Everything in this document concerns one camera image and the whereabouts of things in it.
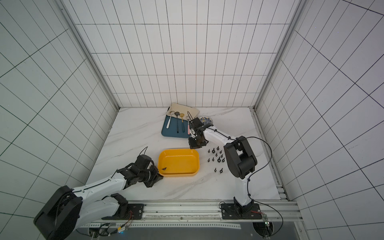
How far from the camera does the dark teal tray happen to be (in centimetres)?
106

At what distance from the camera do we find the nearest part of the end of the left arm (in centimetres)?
67

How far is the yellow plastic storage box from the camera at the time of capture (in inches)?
33.4

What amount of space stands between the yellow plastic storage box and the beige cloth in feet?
1.02

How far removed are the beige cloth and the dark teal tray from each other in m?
0.03

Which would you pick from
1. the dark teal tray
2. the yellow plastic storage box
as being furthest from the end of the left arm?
the dark teal tray

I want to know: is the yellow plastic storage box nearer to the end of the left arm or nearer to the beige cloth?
the end of the left arm

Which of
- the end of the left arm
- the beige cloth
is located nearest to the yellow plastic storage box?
the end of the left arm

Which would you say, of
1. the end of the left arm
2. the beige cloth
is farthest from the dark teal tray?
the end of the left arm

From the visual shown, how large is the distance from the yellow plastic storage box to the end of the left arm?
0.06m

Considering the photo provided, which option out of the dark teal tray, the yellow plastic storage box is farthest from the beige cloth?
the yellow plastic storage box

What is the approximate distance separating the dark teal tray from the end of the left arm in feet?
1.00

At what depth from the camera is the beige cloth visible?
3.80ft

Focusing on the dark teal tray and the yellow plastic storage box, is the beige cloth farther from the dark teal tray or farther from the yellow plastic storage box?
the yellow plastic storage box

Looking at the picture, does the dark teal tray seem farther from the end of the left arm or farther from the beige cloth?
the end of the left arm
